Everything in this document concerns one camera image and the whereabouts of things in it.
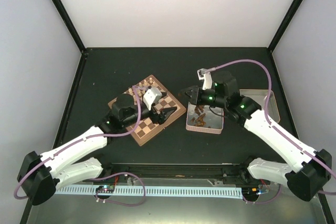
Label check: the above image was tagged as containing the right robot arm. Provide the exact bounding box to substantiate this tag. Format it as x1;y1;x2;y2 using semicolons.
182;69;332;201

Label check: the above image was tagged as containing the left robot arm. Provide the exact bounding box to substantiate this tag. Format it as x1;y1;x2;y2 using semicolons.
14;87;177;206

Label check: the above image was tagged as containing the pile of dark chess pieces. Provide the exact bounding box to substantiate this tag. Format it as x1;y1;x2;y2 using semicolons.
190;105;206;127

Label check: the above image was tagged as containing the white chess pieces group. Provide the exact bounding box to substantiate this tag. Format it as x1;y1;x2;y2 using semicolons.
125;77;156;99

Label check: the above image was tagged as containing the pink metal tin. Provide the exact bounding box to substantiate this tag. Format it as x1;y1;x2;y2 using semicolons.
186;103;224;134

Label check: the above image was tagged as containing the gold metal tin lid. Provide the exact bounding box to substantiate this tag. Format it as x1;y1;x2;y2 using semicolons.
240;89;280;123

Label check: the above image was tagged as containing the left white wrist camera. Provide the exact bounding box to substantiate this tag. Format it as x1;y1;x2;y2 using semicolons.
143;87;162;110

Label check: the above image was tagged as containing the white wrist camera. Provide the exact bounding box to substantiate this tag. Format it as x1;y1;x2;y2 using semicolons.
197;68;213;90
143;87;162;110

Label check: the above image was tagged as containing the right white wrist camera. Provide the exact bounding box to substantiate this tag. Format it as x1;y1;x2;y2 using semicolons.
197;68;213;90

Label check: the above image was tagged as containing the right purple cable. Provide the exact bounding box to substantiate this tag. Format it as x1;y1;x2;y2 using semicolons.
208;60;336;196

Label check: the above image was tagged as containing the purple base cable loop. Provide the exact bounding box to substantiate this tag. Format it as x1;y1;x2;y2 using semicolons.
94;172;146;207

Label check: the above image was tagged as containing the light blue cable duct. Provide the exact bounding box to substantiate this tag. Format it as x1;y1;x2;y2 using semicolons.
56;185;243;199

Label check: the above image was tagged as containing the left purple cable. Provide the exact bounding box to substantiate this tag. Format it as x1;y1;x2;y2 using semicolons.
13;84;148;200

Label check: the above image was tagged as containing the black frame post right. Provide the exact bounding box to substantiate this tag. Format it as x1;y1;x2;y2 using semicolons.
267;0;303;53

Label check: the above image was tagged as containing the black frame post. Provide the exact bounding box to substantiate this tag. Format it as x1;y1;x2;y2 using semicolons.
267;0;303;53
51;0;86;53

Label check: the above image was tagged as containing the black frame post left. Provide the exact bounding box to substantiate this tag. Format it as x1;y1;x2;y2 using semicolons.
51;0;86;53

